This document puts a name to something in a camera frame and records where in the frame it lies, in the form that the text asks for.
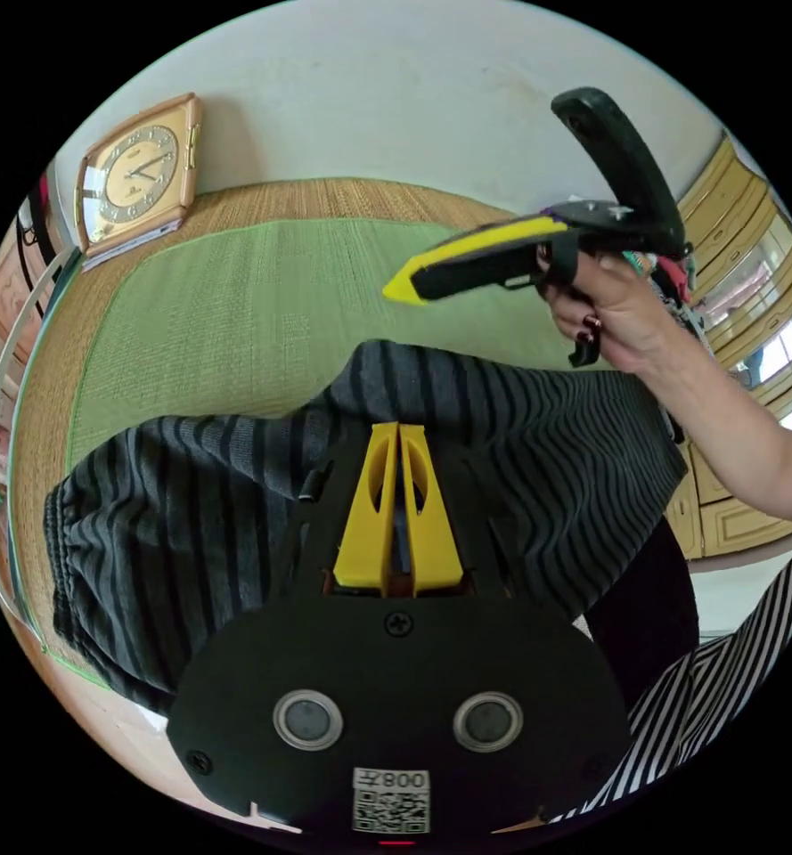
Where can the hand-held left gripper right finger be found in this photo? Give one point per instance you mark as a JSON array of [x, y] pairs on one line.
[[439, 541]]

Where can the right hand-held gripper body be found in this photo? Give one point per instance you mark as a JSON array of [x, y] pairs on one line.
[[476, 270]]

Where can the bed with woven mat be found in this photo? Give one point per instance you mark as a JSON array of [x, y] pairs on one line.
[[235, 300]]

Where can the beige square clock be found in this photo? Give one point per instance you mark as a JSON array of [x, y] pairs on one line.
[[135, 174]]

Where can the dark gray striped pants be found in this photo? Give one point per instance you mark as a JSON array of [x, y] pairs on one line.
[[168, 508]]

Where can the person's right hand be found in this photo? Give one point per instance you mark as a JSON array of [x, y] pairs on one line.
[[626, 314]]

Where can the person's body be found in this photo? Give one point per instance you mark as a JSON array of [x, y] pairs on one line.
[[716, 701]]

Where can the person's right forearm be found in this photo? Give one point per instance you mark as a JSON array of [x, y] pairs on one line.
[[743, 427]]

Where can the yellow cupboard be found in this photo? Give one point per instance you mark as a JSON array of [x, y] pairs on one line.
[[729, 200]]

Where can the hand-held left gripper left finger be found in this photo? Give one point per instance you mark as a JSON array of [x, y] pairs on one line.
[[359, 541]]

